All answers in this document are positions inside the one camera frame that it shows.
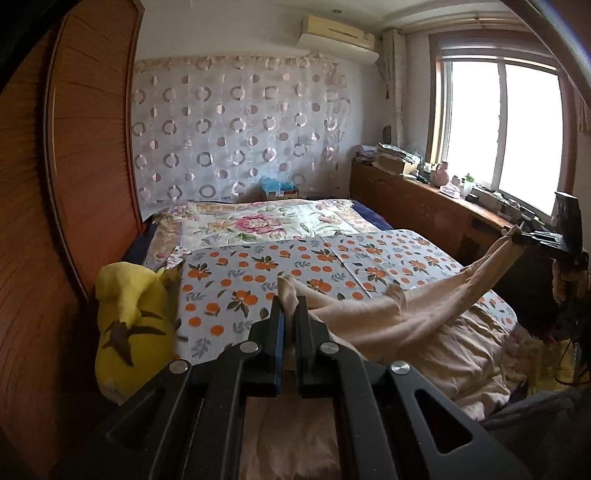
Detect circle patterned sheer curtain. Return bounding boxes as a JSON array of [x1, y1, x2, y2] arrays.
[[131, 54, 352, 208]]

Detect wooden wardrobe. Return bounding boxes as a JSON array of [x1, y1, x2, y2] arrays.
[[0, 0, 148, 480]]

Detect window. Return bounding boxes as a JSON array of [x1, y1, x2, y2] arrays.
[[427, 32, 591, 217]]

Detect grey box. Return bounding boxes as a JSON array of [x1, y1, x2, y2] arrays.
[[480, 191, 522, 220]]

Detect yellow plush toy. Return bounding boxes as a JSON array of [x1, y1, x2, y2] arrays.
[[95, 262, 183, 404]]

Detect bundled window curtain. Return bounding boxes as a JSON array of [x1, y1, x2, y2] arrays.
[[381, 28, 409, 139]]

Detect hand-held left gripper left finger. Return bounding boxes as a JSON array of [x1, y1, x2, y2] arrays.
[[83, 296, 285, 480]]

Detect floral quilt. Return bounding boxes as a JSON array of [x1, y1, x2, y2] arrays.
[[145, 198, 384, 266]]

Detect person's right hand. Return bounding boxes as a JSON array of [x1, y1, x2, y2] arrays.
[[551, 263, 578, 305]]

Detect stack of papers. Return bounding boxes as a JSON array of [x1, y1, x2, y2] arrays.
[[374, 142, 421, 174]]

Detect orange fruit print bedsheet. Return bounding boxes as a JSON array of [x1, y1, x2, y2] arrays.
[[173, 228, 518, 370]]

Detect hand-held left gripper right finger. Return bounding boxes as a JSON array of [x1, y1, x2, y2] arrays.
[[294, 296, 532, 480]]

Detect grey fleece clothing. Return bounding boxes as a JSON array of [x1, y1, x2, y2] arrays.
[[480, 388, 591, 480]]

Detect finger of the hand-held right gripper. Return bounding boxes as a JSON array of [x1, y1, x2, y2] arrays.
[[503, 224, 533, 246]]

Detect wall air conditioner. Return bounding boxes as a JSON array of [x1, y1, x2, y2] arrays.
[[297, 14, 380, 64]]

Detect long wooden cabinet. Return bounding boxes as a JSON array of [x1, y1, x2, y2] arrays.
[[349, 157, 555, 287]]

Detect pink printed t-shirt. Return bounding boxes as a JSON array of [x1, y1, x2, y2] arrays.
[[240, 224, 522, 480]]

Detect black cable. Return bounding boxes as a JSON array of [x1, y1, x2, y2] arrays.
[[554, 337, 585, 386]]

